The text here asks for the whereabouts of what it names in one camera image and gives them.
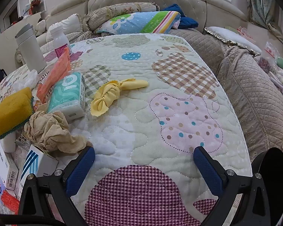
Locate striped floral roll pillow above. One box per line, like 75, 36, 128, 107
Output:
84, 2, 161, 31

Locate white pink printed wrapper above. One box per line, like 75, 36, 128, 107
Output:
34, 72, 50, 113

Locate crumpled white tissue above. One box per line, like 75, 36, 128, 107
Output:
13, 69, 39, 92

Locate pink small boxes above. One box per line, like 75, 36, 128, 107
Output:
269, 72, 283, 96

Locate clear plastic bag pink contents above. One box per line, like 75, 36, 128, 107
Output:
257, 41, 280, 73

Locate white box blue stripes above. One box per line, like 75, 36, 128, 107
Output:
19, 144, 59, 193

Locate teal tissue pack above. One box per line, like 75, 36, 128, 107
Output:
47, 72, 87, 123

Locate colourful striped pillow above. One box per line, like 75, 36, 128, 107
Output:
94, 11, 181, 34

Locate pale green floral curtain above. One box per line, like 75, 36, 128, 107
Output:
246, 0, 283, 36

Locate yellow green sponge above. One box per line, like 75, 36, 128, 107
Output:
0, 87, 35, 140

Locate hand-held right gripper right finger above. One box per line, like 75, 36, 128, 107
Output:
193, 146, 271, 226

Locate patchwork quilted blanket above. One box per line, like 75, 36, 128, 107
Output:
0, 34, 253, 226

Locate white thermos bottle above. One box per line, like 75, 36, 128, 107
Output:
15, 24, 47, 72

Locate blue knitted cloth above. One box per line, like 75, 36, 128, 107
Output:
163, 4, 199, 29

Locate crumpled beige cloth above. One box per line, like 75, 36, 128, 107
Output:
24, 110, 88, 157

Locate beige quilted sofa cover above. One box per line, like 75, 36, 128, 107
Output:
168, 27, 283, 157

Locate plain white pillow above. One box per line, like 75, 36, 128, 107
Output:
46, 14, 82, 43

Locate white pill bottle pink label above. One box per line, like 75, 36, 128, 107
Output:
49, 25, 73, 57

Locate orange crinkled wrapper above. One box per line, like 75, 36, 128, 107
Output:
0, 189, 20, 215

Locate white box with barcode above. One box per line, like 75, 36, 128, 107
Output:
0, 141, 19, 191

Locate yellow knotted cloth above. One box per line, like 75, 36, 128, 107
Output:
90, 79, 148, 118

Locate orange snack packet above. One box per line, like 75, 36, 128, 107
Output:
36, 47, 72, 104

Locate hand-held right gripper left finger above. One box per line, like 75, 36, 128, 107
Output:
18, 146, 96, 226

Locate white pillow gold trim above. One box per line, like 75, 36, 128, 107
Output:
205, 26, 262, 54

